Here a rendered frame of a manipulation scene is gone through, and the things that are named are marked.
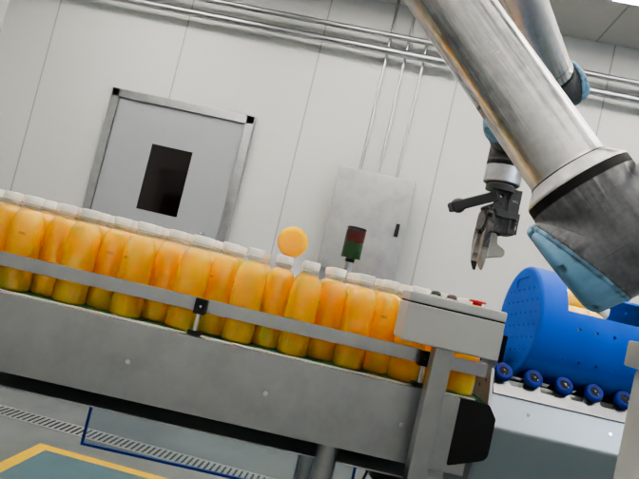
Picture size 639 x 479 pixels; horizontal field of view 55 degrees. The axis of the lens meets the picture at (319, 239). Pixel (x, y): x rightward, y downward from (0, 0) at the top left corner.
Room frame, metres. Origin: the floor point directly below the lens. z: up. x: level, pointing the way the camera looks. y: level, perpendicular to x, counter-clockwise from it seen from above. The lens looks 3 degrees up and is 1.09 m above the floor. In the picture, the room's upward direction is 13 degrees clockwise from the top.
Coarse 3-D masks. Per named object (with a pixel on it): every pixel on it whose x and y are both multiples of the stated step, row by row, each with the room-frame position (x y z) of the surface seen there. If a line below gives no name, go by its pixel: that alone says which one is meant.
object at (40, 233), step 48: (0, 240) 1.39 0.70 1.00; (48, 240) 1.39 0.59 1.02; (96, 240) 1.38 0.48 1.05; (144, 240) 1.37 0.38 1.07; (48, 288) 1.39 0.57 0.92; (96, 288) 1.39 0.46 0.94; (192, 288) 1.36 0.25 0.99; (240, 288) 1.37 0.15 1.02; (288, 288) 1.41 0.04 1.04; (336, 288) 1.41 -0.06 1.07; (240, 336) 1.36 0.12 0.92; (288, 336) 1.37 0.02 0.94
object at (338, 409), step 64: (0, 320) 1.32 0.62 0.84; (64, 320) 1.32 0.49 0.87; (128, 320) 1.34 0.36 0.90; (0, 384) 1.35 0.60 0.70; (64, 384) 1.32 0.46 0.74; (128, 384) 1.33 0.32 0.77; (192, 384) 1.33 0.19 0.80; (256, 384) 1.33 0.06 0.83; (320, 384) 1.34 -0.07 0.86; (384, 384) 1.34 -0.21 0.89; (320, 448) 1.35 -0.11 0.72; (384, 448) 1.34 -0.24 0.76; (448, 448) 1.35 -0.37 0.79
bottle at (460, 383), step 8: (472, 360) 1.38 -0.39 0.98; (456, 376) 1.38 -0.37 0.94; (464, 376) 1.38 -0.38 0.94; (472, 376) 1.38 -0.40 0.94; (448, 384) 1.39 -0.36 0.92; (456, 384) 1.38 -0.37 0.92; (464, 384) 1.38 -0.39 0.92; (472, 384) 1.39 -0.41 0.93; (456, 392) 1.38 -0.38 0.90; (464, 392) 1.38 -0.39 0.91; (472, 392) 1.39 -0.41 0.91
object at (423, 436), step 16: (432, 352) 1.28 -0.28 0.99; (448, 352) 1.26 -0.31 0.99; (432, 368) 1.26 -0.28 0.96; (448, 368) 1.26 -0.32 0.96; (432, 384) 1.26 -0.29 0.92; (432, 400) 1.26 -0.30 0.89; (416, 416) 1.29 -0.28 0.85; (432, 416) 1.26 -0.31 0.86; (416, 432) 1.26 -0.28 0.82; (432, 432) 1.26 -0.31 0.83; (416, 448) 1.26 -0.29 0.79; (432, 448) 1.26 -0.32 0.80; (416, 464) 1.26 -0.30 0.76
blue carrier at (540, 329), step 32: (512, 288) 1.66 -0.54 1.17; (544, 288) 1.47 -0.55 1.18; (512, 320) 1.61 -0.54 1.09; (544, 320) 1.44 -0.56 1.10; (576, 320) 1.44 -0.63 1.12; (608, 320) 1.45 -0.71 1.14; (512, 352) 1.57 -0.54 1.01; (544, 352) 1.45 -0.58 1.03; (576, 352) 1.45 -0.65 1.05; (608, 352) 1.44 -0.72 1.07; (576, 384) 1.51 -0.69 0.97; (608, 384) 1.48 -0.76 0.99
